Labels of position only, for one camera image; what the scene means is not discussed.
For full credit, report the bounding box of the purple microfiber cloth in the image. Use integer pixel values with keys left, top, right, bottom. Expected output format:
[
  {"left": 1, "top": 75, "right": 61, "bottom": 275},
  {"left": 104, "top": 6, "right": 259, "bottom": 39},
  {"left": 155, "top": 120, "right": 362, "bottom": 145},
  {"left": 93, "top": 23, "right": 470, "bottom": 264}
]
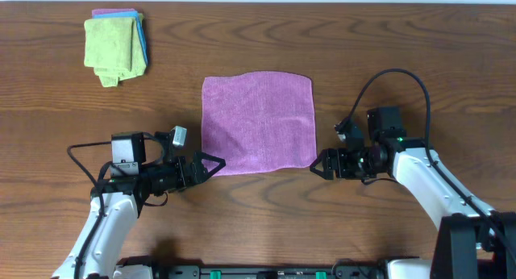
[{"left": 202, "top": 71, "right": 317, "bottom": 176}]

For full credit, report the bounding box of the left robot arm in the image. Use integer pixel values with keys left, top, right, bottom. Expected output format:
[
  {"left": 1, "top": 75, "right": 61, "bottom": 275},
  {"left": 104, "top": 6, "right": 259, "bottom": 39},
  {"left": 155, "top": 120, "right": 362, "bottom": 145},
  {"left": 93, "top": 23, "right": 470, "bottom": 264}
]
[{"left": 53, "top": 126, "right": 226, "bottom": 279}]

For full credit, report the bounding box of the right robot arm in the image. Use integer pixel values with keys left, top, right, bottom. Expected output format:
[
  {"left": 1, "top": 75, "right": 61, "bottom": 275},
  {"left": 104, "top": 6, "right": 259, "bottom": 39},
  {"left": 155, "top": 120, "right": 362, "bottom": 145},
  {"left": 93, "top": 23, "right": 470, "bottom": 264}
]
[{"left": 310, "top": 107, "right": 515, "bottom": 278}]

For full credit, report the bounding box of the green folded cloth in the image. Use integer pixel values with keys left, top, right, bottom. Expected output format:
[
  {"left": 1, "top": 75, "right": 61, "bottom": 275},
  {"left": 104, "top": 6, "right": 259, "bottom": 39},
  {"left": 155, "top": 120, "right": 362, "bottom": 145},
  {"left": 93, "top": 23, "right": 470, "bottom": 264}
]
[{"left": 84, "top": 17, "right": 148, "bottom": 88}]

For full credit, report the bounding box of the blue folded cloth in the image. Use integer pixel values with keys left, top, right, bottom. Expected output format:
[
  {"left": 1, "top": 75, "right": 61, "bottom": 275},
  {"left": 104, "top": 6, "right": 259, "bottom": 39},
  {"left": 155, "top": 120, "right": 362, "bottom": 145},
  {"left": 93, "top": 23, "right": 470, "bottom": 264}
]
[{"left": 92, "top": 10, "right": 148, "bottom": 65}]

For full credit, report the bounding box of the purple folded cloth in stack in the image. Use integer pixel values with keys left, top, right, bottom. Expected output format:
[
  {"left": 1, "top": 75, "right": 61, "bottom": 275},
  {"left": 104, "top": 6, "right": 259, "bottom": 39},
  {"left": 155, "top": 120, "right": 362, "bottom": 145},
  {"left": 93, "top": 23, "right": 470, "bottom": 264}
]
[{"left": 92, "top": 8, "right": 135, "bottom": 17}]

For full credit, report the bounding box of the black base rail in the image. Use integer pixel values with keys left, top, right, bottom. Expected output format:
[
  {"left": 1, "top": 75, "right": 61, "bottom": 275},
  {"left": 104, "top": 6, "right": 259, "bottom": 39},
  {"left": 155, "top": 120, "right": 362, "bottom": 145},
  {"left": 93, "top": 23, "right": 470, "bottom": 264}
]
[{"left": 113, "top": 257, "right": 431, "bottom": 279}]

